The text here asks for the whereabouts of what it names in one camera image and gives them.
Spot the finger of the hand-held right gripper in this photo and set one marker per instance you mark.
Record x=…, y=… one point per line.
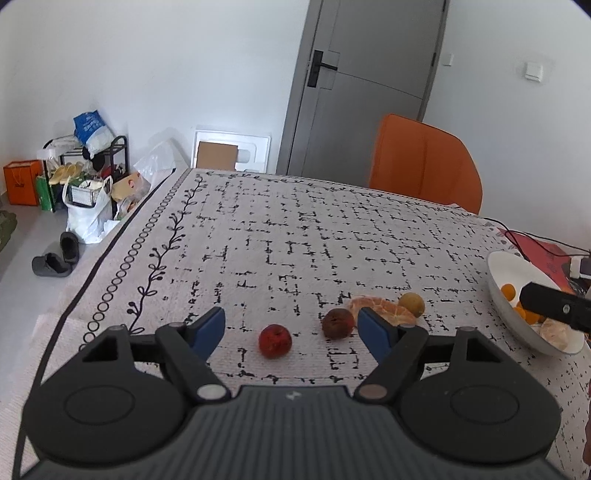
x=554, y=304

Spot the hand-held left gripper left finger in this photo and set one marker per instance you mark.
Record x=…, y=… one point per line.
x=210, y=330

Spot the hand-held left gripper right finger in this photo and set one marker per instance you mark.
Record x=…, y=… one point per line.
x=374, y=334

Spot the dark red plum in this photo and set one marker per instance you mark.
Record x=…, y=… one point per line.
x=338, y=323

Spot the small orange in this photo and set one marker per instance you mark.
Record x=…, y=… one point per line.
x=508, y=292

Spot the olive brown kiwi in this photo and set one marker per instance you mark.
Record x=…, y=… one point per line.
x=412, y=303

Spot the white bowl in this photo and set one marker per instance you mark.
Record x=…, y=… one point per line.
x=508, y=267

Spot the red apple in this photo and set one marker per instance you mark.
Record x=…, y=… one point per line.
x=274, y=341

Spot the red orange table mat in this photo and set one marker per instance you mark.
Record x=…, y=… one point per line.
x=540, y=254

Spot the black patterned white tablecloth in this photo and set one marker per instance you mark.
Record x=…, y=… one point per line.
x=300, y=230

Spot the white plastic bag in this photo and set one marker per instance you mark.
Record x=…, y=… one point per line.
x=87, y=224

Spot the grey slipper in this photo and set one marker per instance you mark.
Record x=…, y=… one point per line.
x=70, y=247
x=51, y=266

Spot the brown paper bag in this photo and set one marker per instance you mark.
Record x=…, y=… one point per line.
x=129, y=187

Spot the brown cardboard sheet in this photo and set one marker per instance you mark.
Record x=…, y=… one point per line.
x=217, y=156

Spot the clear plastic bag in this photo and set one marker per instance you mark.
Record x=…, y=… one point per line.
x=157, y=161

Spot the orange chair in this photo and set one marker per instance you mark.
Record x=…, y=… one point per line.
x=420, y=161

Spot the white foam board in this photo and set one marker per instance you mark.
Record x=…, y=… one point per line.
x=254, y=147

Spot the black shoe rack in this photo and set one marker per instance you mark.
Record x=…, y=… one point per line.
x=121, y=150

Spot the green paper bag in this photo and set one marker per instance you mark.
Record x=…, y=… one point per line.
x=45, y=196

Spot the pair of yellow slippers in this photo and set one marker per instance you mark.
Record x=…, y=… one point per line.
x=64, y=173

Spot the green camouflage cloth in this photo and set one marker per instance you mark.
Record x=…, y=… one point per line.
x=7, y=228

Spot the grey door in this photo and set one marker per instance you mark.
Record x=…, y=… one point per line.
x=369, y=101

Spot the blue and white bag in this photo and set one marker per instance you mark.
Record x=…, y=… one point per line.
x=91, y=129

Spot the orange shopping bag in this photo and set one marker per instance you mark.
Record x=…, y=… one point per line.
x=22, y=183

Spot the white light switch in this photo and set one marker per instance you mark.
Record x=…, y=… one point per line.
x=533, y=71

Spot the small white wall switch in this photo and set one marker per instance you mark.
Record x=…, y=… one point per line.
x=446, y=59

